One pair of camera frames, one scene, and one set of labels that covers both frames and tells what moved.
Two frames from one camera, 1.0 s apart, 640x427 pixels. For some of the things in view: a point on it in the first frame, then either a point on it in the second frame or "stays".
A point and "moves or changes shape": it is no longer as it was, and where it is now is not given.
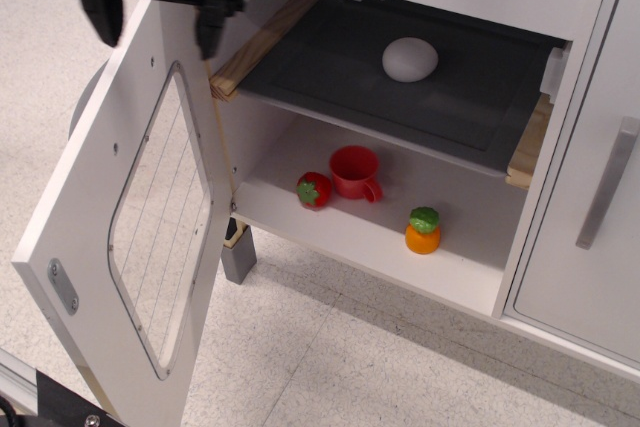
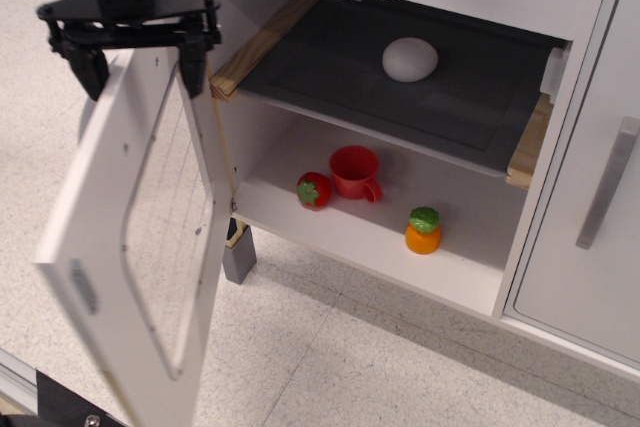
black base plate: (57, 406) stays
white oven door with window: (124, 253) moves or changes shape
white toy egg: (410, 59) stays
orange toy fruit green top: (423, 234) stays
